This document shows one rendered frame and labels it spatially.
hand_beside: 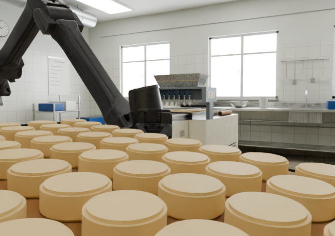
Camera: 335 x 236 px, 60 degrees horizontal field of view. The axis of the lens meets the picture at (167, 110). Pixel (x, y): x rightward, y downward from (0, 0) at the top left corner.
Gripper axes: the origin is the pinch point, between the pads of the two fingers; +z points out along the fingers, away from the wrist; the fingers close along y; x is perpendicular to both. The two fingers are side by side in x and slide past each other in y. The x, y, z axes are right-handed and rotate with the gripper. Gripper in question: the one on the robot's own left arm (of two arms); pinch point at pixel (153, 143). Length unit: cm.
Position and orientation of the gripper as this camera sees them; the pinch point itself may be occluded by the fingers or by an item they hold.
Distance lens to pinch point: 47.6
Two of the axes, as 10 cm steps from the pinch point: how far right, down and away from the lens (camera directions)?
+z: 0.4, 0.6, -10.0
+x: -10.0, -0.1, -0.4
